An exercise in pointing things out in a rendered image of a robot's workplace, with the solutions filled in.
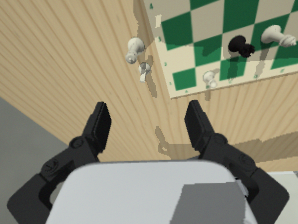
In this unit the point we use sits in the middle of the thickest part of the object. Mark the black rook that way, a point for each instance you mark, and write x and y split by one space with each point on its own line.
238 43

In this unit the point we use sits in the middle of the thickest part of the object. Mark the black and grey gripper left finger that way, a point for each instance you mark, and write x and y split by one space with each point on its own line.
31 203

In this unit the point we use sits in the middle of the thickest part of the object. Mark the green and cream chessboard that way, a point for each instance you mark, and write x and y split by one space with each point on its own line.
192 38

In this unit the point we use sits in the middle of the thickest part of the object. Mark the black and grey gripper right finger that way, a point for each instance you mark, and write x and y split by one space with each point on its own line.
266 197

